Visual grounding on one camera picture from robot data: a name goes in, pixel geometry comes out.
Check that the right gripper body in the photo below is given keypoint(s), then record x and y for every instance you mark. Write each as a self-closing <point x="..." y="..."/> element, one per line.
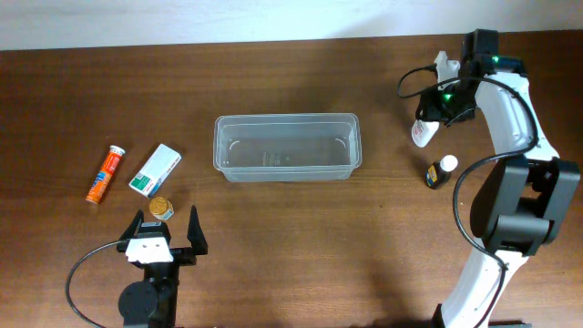
<point x="450" y="105"/>

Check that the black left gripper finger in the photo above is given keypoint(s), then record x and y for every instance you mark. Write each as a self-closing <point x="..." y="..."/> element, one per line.
<point x="195" y="234"/>
<point x="133" y="227"/>

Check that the white squeeze bottle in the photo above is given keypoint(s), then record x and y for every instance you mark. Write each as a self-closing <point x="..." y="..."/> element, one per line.
<point x="423" y="131"/>

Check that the white green Panadol box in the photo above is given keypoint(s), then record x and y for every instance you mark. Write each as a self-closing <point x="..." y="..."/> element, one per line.
<point x="155" y="171"/>

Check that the orange effervescent tablet tube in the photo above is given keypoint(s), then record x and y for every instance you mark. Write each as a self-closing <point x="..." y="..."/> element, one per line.
<point x="105" y="174"/>

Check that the dark bottle white cap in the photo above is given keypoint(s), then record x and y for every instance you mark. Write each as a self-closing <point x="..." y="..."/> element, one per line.
<point x="440" y="172"/>

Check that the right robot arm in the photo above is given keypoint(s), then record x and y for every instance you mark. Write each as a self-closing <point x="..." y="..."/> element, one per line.
<point x="525" y="197"/>

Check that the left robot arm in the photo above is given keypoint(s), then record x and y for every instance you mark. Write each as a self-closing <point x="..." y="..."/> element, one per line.
<point x="152" y="301"/>

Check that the clear plastic container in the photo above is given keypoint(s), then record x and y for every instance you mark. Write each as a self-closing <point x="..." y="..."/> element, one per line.
<point x="287" y="147"/>

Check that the small gold-lid jar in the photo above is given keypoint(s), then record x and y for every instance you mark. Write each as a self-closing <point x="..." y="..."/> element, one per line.
<point x="161" y="208"/>

